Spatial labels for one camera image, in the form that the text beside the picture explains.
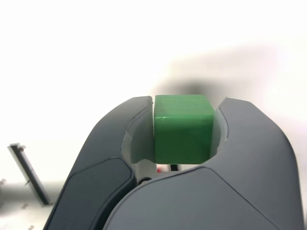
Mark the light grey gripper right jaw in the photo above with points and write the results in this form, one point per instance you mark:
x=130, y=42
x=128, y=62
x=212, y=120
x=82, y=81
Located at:
x=216, y=198

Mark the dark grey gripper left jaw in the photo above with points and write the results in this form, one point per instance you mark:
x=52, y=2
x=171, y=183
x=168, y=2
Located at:
x=96, y=167

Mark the green cube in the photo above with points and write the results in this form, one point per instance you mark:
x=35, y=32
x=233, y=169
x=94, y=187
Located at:
x=183, y=139

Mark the black tape strip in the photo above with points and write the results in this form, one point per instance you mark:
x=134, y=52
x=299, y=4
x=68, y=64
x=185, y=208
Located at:
x=31, y=177

